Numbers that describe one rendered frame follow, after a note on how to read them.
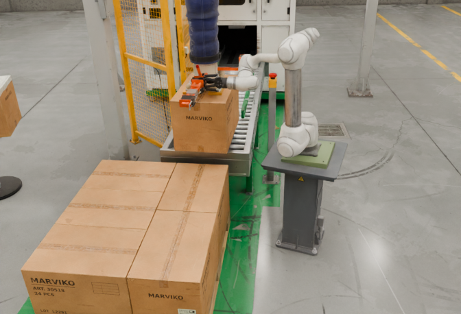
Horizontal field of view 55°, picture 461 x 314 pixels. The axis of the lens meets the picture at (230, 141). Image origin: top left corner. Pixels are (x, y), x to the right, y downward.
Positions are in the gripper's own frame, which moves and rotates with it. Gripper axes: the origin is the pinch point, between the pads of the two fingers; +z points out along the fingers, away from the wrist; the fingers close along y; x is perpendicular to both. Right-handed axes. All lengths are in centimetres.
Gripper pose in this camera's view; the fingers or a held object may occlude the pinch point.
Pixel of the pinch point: (198, 82)
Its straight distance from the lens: 309.8
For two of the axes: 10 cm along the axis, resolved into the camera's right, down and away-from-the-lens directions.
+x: 1.2, -4.6, 8.8
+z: -9.9, -0.3, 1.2
